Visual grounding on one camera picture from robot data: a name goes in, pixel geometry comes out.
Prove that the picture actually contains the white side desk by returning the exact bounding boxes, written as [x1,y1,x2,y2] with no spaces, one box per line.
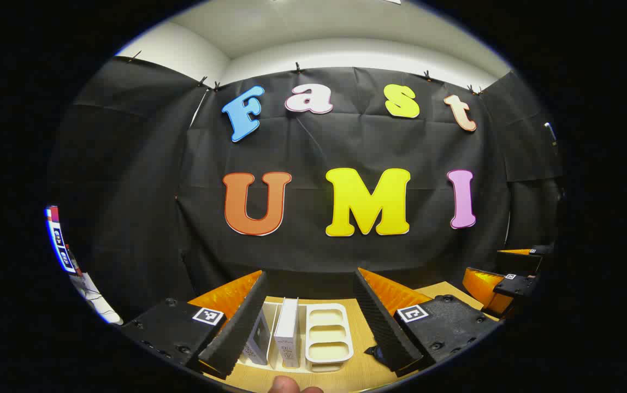
[69,272,124,326]

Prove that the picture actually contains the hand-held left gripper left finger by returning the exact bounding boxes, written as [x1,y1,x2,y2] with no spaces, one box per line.
[120,269,269,381]

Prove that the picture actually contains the white book with patterned cover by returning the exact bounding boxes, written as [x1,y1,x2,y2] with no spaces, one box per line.
[242,307,274,366]

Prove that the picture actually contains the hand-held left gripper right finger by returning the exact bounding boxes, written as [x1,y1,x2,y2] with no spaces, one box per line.
[353,266,505,378]

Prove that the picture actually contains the lavender book with dark picture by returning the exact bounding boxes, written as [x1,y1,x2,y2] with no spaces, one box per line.
[273,297,300,368]

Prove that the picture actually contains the white plastic bookshelf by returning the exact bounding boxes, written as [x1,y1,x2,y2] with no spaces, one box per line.
[240,297,355,374]

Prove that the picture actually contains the row of black cloth clips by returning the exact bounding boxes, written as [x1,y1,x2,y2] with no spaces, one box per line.
[128,50,483,94]

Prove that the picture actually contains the computer monitor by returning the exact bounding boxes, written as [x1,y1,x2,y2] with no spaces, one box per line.
[45,205,82,275]

